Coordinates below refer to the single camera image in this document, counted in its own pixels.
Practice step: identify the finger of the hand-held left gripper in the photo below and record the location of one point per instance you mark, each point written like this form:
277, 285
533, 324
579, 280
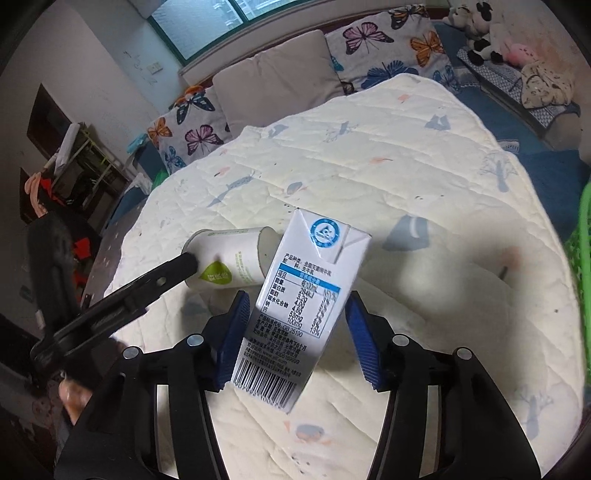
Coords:
147, 290

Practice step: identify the small butterfly print pillow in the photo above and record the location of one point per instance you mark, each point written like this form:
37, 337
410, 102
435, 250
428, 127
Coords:
194, 129

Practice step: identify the white quilted blanket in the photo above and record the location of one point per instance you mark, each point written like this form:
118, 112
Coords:
351, 184

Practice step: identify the white blue milk carton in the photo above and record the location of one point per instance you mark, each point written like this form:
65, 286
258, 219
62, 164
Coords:
295, 314

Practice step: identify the beige pillow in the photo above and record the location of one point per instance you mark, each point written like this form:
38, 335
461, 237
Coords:
277, 87

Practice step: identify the large butterfly print pillow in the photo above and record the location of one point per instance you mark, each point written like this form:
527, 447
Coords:
388, 46

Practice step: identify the white wall socket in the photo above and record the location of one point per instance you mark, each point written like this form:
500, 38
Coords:
155, 68

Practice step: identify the blue bed sheet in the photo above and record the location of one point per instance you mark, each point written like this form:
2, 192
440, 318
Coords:
531, 138

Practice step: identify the green plastic basket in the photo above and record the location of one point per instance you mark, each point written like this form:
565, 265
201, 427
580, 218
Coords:
581, 240

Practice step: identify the person's left hand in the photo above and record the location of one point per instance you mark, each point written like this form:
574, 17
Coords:
76, 401

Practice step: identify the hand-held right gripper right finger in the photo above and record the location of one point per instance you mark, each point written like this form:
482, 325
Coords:
364, 341

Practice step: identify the cream patterned cloth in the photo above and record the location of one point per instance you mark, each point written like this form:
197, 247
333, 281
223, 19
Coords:
547, 85

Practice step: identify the pink plush toy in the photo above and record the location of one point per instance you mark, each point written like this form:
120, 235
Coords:
519, 50

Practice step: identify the metal storage rack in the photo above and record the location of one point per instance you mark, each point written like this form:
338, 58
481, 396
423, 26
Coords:
87, 161

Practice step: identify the red orange clothes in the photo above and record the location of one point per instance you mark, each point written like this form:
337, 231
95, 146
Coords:
41, 194

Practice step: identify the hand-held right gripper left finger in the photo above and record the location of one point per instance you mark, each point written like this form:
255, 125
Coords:
231, 341

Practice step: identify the black white plush toys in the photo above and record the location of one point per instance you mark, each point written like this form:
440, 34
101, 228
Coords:
480, 32

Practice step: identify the green framed window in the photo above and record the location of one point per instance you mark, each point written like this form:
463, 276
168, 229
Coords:
207, 23

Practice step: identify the white cup green logo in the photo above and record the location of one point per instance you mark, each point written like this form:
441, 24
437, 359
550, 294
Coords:
226, 263

